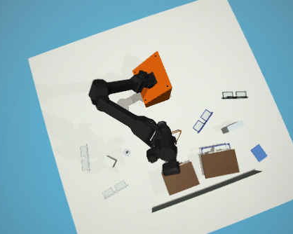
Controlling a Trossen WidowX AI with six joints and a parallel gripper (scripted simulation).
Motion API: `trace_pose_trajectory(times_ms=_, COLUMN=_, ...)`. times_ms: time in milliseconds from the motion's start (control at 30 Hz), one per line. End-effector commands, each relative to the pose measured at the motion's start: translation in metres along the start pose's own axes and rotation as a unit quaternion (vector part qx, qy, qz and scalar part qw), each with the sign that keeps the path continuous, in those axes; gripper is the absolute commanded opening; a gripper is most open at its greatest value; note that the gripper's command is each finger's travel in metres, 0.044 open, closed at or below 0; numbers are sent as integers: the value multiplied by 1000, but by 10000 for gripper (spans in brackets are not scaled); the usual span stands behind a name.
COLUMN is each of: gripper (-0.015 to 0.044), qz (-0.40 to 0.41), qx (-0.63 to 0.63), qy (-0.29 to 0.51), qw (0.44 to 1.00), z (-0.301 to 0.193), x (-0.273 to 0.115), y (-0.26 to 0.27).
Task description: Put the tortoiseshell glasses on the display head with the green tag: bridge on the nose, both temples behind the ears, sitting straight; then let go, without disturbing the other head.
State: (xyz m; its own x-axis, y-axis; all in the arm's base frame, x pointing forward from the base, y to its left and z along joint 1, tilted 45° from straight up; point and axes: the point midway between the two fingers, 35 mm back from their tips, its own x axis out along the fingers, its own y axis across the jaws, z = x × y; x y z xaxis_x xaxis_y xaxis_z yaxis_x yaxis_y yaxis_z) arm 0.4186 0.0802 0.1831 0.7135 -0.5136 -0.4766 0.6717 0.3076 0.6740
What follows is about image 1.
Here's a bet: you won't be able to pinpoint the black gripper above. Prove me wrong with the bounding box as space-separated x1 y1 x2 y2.
162 136 181 176

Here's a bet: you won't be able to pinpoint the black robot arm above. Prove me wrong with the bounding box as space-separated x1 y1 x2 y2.
89 70 175 163

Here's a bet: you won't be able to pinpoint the black-framed glasses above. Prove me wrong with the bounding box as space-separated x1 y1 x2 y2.
222 91 247 99

